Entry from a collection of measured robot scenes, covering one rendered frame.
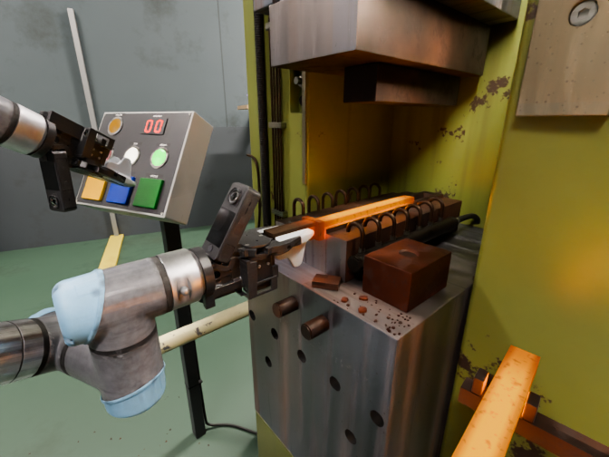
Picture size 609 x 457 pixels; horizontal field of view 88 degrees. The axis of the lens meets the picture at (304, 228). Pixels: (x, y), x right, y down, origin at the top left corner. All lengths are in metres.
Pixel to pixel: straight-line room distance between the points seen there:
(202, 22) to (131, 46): 0.71
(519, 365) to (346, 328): 0.22
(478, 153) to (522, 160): 0.39
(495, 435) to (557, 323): 0.26
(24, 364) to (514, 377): 0.55
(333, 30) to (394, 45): 0.10
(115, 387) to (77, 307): 0.12
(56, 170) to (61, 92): 3.05
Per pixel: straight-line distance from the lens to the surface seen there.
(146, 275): 0.42
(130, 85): 3.71
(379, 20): 0.54
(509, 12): 0.81
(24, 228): 4.01
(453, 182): 0.94
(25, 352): 0.53
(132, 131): 1.02
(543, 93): 0.51
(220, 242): 0.45
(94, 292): 0.41
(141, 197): 0.88
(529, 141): 0.53
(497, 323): 0.61
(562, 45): 0.51
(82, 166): 0.75
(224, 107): 3.76
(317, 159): 0.80
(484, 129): 0.91
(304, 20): 0.58
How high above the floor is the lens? 1.18
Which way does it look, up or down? 19 degrees down
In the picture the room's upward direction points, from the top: straight up
